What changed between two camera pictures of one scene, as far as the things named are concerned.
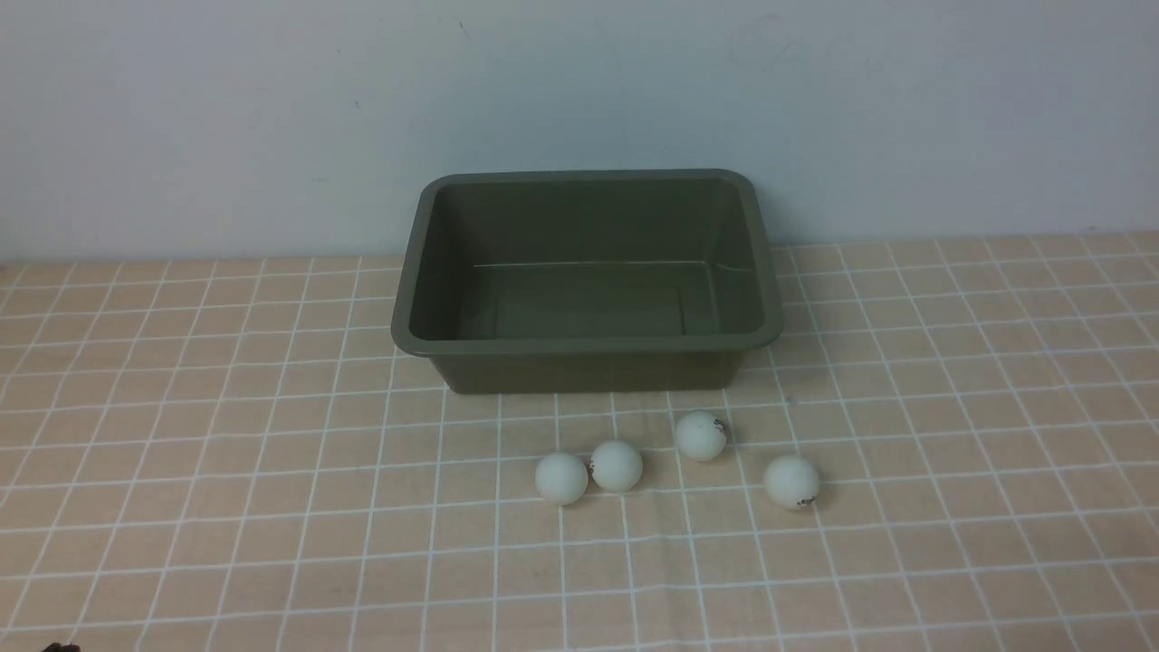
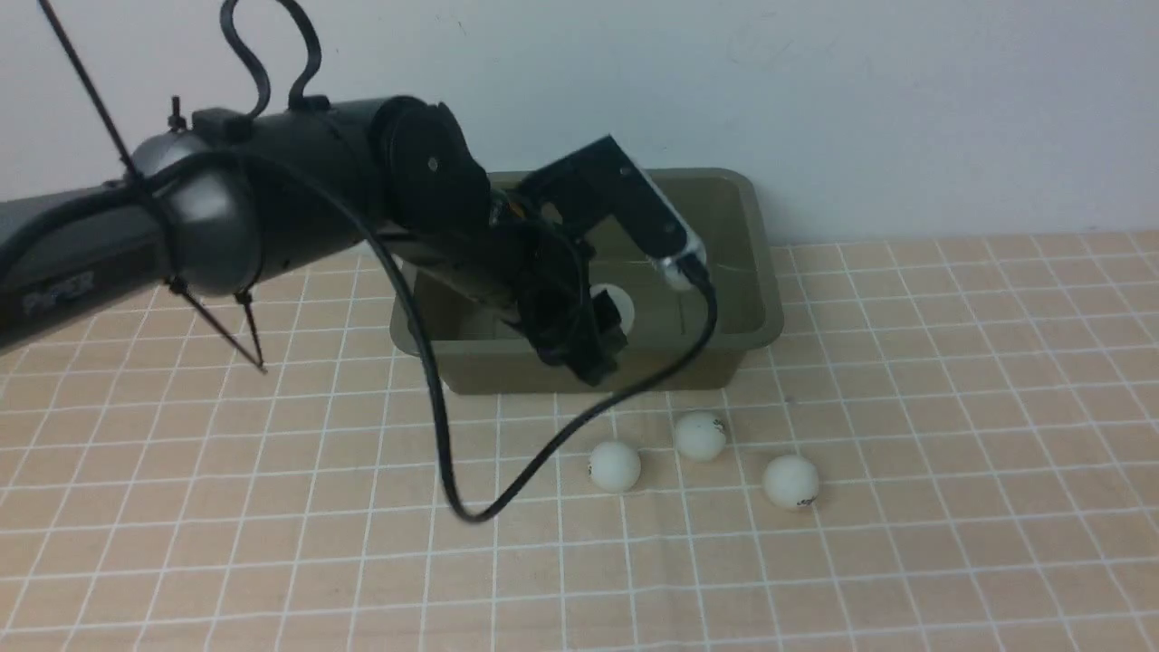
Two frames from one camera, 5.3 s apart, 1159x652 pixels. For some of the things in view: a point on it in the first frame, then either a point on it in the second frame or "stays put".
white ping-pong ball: (560, 478) → (622, 302)
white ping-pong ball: (700, 436) stays put
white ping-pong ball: (792, 481) stays put
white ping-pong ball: (616, 465) stays put
